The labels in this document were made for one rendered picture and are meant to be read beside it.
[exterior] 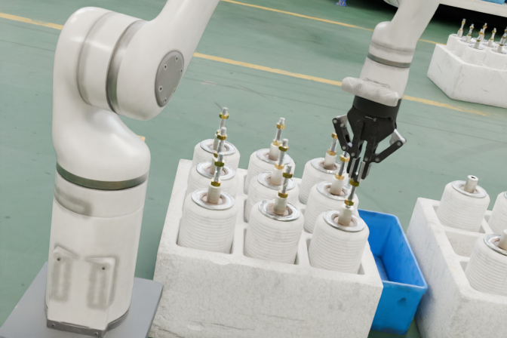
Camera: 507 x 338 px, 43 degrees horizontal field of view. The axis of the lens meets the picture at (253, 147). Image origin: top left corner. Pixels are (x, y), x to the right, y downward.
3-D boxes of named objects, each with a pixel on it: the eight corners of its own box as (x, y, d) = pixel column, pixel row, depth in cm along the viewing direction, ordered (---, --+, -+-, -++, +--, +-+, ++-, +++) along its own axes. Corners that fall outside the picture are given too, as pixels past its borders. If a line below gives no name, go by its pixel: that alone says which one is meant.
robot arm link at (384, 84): (337, 90, 99) (347, 52, 97) (361, 79, 109) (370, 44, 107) (393, 109, 96) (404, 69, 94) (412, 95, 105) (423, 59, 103)
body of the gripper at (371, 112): (412, 90, 105) (396, 142, 109) (364, 75, 109) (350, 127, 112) (399, 99, 99) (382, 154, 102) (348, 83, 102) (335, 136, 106)
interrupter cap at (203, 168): (190, 175, 119) (191, 171, 119) (202, 161, 126) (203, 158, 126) (228, 185, 118) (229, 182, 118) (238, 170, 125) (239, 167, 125)
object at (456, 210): (470, 276, 141) (497, 204, 134) (427, 268, 140) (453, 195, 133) (459, 253, 149) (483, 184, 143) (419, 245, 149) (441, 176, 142)
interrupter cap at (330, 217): (315, 221, 112) (316, 218, 111) (333, 207, 118) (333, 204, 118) (354, 238, 109) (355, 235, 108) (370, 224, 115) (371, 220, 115)
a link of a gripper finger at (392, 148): (400, 139, 103) (370, 155, 106) (406, 149, 103) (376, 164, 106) (404, 135, 105) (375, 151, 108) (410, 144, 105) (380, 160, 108)
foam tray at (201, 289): (357, 368, 116) (384, 286, 109) (144, 337, 113) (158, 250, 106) (331, 253, 152) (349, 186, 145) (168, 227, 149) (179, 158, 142)
